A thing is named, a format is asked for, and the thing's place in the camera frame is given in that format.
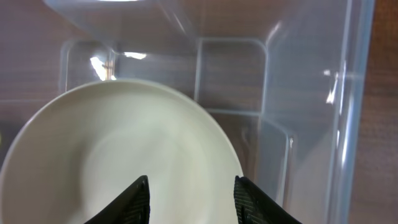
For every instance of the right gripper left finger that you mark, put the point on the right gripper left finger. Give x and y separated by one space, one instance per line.
132 206

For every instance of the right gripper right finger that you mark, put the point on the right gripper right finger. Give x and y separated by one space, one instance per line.
253 206

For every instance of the cream plate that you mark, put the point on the cream plate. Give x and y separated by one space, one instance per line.
84 148

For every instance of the clear plastic storage container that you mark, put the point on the clear plastic storage container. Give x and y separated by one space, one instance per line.
284 79

